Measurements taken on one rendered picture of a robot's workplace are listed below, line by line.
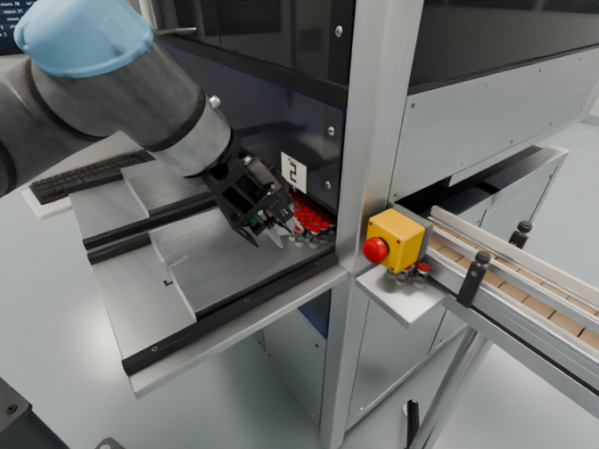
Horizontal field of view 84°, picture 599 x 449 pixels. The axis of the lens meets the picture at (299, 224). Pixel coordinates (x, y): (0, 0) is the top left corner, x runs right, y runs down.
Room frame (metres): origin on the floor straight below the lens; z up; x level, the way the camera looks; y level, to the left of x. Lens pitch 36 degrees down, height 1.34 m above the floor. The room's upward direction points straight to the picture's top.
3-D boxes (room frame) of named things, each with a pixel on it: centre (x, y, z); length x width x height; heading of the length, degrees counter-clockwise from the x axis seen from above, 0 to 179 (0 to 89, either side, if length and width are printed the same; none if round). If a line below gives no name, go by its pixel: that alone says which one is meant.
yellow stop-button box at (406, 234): (0.43, -0.16, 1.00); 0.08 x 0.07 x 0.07; 126
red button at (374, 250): (0.40, -0.12, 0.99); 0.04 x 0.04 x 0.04; 36
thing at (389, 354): (1.58, 0.10, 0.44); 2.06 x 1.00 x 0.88; 36
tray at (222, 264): (0.54, 0.10, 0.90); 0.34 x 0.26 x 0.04; 126
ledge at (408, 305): (0.44, -0.20, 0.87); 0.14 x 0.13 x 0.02; 126
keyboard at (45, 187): (1.01, 0.66, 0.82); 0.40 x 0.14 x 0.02; 135
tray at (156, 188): (0.83, 0.29, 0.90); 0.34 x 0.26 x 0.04; 126
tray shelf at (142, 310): (0.65, 0.24, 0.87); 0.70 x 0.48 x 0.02; 36
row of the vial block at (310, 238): (0.61, 0.01, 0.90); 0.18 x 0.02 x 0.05; 36
